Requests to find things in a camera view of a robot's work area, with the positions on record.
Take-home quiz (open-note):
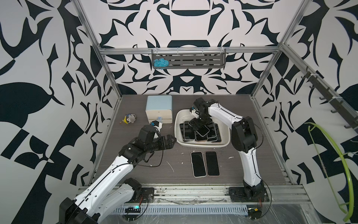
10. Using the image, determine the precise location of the black phone pink case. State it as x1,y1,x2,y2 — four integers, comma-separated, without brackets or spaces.
188,118,210,137

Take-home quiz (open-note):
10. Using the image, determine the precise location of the controller board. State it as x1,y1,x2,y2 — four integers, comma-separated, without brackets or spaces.
248,208,262,220
124,205,142,214

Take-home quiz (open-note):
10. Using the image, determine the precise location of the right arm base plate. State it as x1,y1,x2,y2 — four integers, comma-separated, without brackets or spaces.
228,185,270,203

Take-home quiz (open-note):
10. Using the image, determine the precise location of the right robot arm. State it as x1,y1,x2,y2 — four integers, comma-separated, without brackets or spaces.
189,98,265,198

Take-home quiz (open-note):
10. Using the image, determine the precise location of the black phone in tub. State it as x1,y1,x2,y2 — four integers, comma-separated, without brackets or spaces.
183,121,195,141
207,123,222,142

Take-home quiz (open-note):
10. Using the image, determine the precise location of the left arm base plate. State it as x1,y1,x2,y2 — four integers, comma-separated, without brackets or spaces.
130,187,154,203

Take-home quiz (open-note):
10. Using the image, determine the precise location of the light blue drawer box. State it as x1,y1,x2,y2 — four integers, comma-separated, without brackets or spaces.
145,95,173,124

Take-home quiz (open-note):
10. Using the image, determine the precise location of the small plush toy keychain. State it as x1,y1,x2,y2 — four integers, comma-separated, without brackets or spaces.
120,113,136,124

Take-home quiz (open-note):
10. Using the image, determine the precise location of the teal crumpled cloth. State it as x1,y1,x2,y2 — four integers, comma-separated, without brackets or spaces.
153,58,170,69

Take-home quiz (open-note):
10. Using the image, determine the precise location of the black phone white case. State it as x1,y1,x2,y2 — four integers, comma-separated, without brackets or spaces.
205,151,220,176

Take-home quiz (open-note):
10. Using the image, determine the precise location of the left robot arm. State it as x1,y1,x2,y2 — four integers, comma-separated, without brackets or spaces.
59,122,177,224

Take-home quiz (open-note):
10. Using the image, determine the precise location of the grey slotted wall shelf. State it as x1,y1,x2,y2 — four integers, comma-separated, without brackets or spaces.
151,49,226,69

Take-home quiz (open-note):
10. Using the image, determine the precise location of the white ventilated cable duct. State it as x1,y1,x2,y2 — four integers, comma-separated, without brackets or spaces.
111,205,249,216

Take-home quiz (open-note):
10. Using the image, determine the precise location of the left controller board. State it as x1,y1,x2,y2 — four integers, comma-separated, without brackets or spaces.
124,205,142,214

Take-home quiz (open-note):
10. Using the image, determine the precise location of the green hose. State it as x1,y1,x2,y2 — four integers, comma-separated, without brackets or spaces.
304,122,355,222

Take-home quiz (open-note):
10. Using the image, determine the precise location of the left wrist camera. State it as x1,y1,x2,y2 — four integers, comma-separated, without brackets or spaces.
151,120,163,136

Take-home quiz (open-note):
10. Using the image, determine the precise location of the dark hook rail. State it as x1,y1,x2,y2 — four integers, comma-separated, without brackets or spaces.
301,66,358,133

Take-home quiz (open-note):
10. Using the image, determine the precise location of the white plastic storage tub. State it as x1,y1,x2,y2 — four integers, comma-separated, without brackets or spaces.
174,109,231,148

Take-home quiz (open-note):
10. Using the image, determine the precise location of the right controller board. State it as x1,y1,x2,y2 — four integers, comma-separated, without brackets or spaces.
248,208,262,220

